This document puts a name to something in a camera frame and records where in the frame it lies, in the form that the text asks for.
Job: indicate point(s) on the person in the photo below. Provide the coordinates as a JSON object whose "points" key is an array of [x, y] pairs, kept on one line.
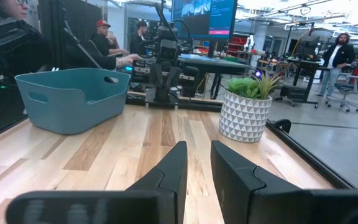
{"points": [[138, 37], [104, 39], [8, 43], [336, 65]]}

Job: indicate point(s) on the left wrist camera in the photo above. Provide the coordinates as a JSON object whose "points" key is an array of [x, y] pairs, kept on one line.
{"points": [[167, 49]]}

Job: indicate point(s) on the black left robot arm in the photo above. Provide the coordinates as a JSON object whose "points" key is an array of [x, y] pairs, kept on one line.
{"points": [[166, 31]]}

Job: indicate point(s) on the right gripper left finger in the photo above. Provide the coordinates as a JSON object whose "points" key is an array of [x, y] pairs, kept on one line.
{"points": [[169, 177]]}

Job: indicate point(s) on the person's forearm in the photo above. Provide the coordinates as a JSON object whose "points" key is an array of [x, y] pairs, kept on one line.
{"points": [[92, 60]]}

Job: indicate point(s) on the teal plastic tray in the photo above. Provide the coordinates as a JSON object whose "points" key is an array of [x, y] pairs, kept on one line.
{"points": [[73, 99]]}

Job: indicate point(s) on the grey office chair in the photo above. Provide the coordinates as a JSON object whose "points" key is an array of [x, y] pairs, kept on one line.
{"points": [[351, 87]]}

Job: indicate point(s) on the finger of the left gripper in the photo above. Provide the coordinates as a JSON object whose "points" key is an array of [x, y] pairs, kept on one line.
{"points": [[155, 77], [174, 77]]}

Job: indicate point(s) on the person's hand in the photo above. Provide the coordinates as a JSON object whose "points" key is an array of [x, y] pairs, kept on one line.
{"points": [[127, 59]]}

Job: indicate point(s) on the succulent in patterned pot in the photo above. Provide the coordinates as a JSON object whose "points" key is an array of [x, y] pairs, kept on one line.
{"points": [[244, 115]]}

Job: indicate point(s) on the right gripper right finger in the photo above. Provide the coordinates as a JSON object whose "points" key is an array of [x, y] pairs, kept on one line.
{"points": [[235, 180]]}

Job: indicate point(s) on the black-framed monitor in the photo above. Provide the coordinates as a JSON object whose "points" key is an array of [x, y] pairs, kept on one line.
{"points": [[204, 17]]}

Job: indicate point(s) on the grey side desk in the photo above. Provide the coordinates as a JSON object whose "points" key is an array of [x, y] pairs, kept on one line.
{"points": [[213, 63]]}

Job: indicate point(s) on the black standing desk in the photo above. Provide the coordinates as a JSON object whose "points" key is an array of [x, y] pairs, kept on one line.
{"points": [[300, 84]]}

